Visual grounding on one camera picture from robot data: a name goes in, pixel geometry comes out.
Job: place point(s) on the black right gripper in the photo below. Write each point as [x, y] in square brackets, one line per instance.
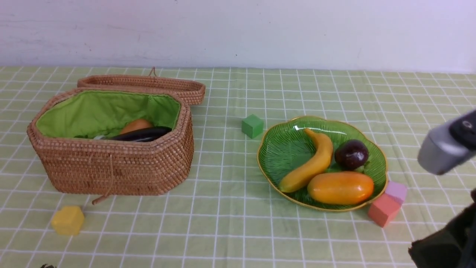
[454, 246]

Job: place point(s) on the orange toy mango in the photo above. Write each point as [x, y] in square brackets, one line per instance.
[341, 188]

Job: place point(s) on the purple toy mangosteen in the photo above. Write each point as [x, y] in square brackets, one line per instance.
[351, 155]

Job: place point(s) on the yellow toy banana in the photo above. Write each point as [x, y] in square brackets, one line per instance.
[301, 176]

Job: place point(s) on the purple toy eggplant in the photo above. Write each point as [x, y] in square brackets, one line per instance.
[142, 135]

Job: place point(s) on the brown toy potato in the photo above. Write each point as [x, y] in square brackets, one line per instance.
[137, 124]

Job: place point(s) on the lilac foam block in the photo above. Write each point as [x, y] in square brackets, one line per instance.
[396, 191]

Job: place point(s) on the pink foam block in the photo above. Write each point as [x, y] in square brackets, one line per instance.
[383, 210]

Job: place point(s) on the green leaf glass plate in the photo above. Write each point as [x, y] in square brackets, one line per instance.
[285, 147]

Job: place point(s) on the green foam cube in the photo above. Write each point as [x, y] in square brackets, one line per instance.
[252, 126]

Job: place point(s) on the woven rattan basket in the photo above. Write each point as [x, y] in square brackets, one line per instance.
[104, 105]

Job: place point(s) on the yellow foam block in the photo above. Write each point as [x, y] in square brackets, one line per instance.
[68, 221]

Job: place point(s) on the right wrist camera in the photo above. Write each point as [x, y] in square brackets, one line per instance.
[449, 145]

